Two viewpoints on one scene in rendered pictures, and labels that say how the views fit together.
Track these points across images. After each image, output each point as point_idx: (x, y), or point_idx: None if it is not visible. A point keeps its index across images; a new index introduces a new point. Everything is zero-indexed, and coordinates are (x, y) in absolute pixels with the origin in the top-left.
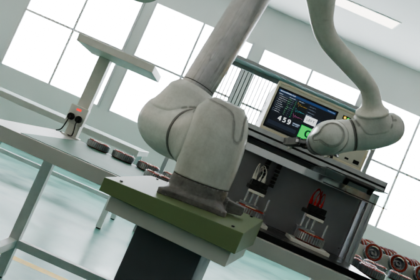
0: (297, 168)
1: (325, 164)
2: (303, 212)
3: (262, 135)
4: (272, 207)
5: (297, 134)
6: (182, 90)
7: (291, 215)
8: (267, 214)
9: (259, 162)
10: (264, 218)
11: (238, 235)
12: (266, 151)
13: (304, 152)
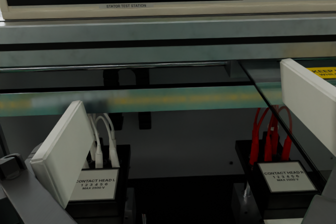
0: (185, 99)
1: (270, 46)
2: (239, 131)
3: (18, 49)
4: (170, 147)
5: None
6: None
7: (216, 145)
8: (167, 161)
9: (97, 77)
10: (164, 170)
11: None
12: (63, 95)
13: (186, 39)
